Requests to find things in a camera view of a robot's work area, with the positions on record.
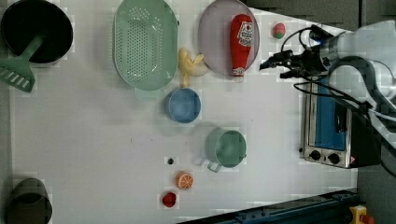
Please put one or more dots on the blue round bowl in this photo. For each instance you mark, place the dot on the blue round bowl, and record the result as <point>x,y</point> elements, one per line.
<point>183,105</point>

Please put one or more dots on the red plush ketchup bottle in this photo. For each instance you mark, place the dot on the red plush ketchup bottle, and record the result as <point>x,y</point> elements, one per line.
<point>241,38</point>

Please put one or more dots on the toy strawberry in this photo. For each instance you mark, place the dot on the toy strawberry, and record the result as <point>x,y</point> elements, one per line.
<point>279,30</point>

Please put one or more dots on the silver black toaster oven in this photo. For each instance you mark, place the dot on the silver black toaster oven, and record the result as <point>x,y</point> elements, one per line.
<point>336,136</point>

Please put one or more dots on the green slotted spatula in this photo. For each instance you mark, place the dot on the green slotted spatula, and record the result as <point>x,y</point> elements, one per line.
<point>16,71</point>

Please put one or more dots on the yellow red clamp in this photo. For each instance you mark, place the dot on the yellow red clamp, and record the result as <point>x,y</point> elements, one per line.
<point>360,216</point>

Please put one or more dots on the black round pot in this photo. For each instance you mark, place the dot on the black round pot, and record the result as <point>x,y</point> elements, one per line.
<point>26,19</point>

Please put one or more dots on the blue metal frame rail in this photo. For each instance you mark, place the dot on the blue metal frame rail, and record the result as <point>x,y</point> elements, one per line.
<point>328,208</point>

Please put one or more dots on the lilac round plate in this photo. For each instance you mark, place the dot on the lilac round plate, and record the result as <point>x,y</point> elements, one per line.
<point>214,35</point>

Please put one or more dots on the grey cup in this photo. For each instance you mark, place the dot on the grey cup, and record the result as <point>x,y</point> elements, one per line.
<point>29,203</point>

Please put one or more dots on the yellow peeled toy banana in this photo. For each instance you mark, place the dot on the yellow peeled toy banana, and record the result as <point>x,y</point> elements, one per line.
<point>190,68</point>

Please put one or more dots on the red toy tomato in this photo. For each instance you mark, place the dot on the red toy tomato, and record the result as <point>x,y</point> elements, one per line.
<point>169,199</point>

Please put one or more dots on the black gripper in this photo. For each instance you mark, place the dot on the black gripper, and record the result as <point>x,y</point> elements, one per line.
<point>309,61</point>

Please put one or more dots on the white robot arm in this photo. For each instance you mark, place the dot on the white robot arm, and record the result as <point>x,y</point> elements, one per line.
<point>359,68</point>

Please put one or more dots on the green mug with handle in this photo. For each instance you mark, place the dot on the green mug with handle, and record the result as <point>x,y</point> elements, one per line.
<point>225,149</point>

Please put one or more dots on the green oval colander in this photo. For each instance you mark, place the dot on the green oval colander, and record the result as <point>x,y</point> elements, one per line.
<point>145,45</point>

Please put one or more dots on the toy orange slice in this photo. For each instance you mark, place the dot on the toy orange slice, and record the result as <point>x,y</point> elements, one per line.
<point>184,180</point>

